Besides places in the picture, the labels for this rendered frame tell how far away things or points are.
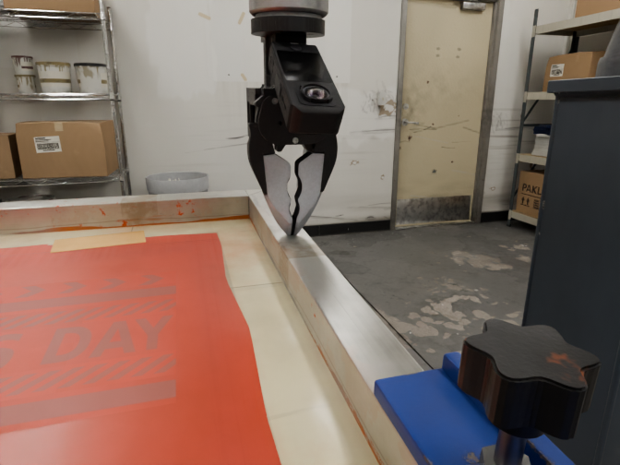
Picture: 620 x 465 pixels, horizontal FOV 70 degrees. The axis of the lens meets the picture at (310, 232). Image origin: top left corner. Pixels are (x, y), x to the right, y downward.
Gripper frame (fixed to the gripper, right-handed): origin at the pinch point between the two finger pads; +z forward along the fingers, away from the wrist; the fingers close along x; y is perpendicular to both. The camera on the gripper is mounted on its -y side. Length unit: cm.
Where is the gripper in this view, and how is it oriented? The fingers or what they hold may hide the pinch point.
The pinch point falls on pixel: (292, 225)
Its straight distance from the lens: 46.7
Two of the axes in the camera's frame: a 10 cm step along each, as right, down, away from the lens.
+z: -0.1, 9.5, 3.2
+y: -2.8, -3.1, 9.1
